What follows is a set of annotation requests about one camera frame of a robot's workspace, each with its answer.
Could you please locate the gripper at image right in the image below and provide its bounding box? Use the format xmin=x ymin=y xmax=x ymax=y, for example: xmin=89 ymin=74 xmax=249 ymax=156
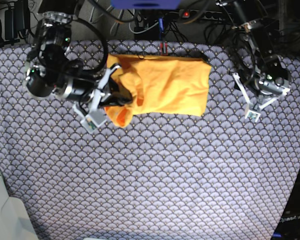
xmin=232 ymin=72 xmax=291 ymax=123

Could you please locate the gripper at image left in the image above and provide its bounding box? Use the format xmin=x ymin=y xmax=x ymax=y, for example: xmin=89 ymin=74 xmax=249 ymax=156
xmin=52 ymin=63 xmax=133 ymax=133

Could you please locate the yellow T-shirt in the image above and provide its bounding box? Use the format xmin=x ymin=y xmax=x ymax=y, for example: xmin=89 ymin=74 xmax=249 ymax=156
xmin=105 ymin=54 xmax=212 ymax=128

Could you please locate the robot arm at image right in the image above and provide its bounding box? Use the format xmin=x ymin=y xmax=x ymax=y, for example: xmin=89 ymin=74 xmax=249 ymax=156
xmin=216 ymin=0 xmax=292 ymax=122

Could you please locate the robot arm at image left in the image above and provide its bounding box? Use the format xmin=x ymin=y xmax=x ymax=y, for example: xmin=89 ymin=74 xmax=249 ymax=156
xmin=23 ymin=0 xmax=133 ymax=133

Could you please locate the red-framed black clip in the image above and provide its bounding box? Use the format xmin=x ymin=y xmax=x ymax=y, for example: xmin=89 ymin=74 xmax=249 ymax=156
xmin=159 ymin=41 xmax=169 ymax=56

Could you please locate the blue fan-patterned tablecloth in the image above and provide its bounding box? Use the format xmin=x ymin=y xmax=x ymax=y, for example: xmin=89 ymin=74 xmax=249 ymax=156
xmin=0 ymin=42 xmax=300 ymax=240

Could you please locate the black power strip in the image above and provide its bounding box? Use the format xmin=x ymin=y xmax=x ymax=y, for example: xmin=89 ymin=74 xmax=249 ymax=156
xmin=177 ymin=9 xmax=230 ymax=24

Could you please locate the purple box at top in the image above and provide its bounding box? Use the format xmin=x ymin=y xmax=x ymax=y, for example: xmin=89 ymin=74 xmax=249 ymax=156
xmin=111 ymin=0 xmax=181 ymax=10

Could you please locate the black OpenArm case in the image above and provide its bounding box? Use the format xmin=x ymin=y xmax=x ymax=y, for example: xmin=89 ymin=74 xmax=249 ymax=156
xmin=271 ymin=170 xmax=300 ymax=240

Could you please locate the white furniture at lower left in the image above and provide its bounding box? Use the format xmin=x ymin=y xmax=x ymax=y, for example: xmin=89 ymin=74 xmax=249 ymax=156
xmin=0 ymin=172 xmax=38 ymax=240

